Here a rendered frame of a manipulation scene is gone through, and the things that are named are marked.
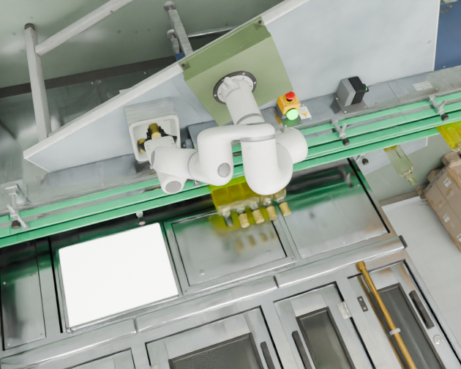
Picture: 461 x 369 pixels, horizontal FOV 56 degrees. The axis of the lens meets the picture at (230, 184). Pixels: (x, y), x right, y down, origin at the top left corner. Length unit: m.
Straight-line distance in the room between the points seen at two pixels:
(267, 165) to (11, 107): 1.60
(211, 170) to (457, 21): 1.79
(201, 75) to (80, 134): 0.51
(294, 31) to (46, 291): 1.31
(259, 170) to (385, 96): 1.07
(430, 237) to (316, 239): 3.92
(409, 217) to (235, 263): 4.18
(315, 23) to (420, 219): 4.43
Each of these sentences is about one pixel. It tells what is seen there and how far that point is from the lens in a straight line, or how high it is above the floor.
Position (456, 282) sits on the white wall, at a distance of 5.63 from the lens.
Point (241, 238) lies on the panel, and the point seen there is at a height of 1.16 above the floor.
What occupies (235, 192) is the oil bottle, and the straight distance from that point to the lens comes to 1.71.
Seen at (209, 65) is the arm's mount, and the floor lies 0.83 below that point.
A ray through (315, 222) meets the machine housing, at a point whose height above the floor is 1.16.
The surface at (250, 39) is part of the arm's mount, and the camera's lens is 1.43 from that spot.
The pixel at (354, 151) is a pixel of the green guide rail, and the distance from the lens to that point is 2.00.
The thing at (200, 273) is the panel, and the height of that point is 1.25.
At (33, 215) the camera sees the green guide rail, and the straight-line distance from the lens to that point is 1.76.
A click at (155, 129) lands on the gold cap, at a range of 1.56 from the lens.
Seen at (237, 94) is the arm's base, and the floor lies 0.91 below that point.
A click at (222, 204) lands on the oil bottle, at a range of 1.69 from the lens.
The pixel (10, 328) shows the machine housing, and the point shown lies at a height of 1.23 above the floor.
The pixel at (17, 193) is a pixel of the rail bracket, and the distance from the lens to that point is 1.71.
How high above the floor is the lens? 1.81
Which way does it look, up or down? 28 degrees down
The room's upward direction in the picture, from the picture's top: 159 degrees clockwise
